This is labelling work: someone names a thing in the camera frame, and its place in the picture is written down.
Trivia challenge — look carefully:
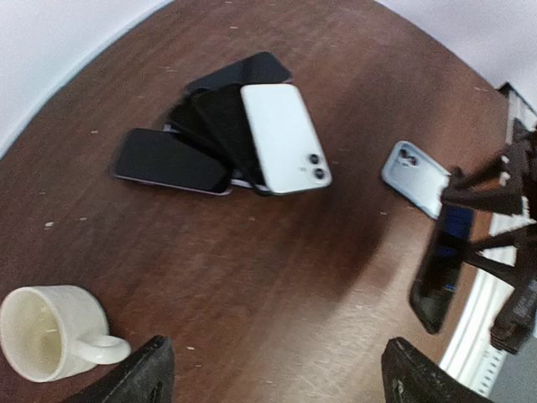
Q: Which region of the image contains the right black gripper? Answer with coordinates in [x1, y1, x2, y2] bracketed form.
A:
[441, 129, 537, 358]

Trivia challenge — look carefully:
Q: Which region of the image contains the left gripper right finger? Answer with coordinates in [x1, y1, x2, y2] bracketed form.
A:
[381, 338, 490, 403]

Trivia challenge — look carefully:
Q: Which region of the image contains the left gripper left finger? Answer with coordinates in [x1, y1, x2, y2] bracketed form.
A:
[65, 335, 175, 403]

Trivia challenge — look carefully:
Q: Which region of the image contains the purple-edged phone left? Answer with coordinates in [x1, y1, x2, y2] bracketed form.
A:
[113, 128, 232, 196]

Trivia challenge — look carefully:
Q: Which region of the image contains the purple-edged phone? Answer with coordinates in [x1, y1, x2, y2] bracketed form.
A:
[113, 128, 232, 196]
[185, 51, 293, 93]

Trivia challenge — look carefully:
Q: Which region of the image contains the black phone case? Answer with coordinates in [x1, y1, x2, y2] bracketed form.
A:
[167, 83, 271, 196]

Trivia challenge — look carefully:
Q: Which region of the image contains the purple-edged phone right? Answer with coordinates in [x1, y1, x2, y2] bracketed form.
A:
[185, 51, 293, 93]

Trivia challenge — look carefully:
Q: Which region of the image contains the cream ribbed mug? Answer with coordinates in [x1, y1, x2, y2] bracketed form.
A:
[1, 285, 131, 383]

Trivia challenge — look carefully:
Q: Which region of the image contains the front aluminium rail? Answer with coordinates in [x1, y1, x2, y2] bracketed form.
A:
[439, 82, 536, 398]

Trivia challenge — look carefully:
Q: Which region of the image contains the white phone dual camera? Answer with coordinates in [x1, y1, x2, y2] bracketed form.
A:
[240, 84, 332, 196]

